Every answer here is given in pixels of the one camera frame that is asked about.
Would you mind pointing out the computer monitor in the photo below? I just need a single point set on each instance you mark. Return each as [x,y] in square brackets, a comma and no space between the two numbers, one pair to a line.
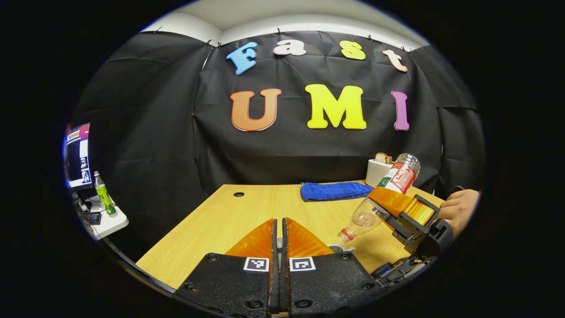
[77,154]

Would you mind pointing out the green drink bottle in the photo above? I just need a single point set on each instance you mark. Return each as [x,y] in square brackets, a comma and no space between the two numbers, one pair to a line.
[105,196]

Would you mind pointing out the black keyboard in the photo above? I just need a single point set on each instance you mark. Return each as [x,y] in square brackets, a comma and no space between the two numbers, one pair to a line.
[93,218]

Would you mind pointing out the white side table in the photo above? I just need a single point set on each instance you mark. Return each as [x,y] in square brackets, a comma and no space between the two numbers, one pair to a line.
[110,224]

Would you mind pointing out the toasted bread slice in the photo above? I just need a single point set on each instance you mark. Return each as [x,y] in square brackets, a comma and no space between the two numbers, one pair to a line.
[383,158]

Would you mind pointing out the clear plastic water bottle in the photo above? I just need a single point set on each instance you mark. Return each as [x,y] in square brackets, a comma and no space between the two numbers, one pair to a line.
[401,174]

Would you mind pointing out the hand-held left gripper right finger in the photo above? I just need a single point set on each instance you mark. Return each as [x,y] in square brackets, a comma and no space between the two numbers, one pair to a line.
[326,282]

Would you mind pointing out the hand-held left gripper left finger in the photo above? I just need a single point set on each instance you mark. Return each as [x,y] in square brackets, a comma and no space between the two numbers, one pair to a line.
[238,282]

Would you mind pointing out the white teacup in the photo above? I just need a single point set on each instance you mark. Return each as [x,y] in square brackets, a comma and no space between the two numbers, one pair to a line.
[340,248]

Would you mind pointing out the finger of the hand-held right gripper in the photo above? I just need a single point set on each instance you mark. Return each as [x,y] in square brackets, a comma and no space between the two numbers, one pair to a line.
[399,203]

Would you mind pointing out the blue towel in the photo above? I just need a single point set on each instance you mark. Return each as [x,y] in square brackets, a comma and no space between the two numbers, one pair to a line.
[335,191]

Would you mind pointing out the white toaster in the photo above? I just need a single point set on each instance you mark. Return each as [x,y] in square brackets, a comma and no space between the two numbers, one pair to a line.
[376,173]

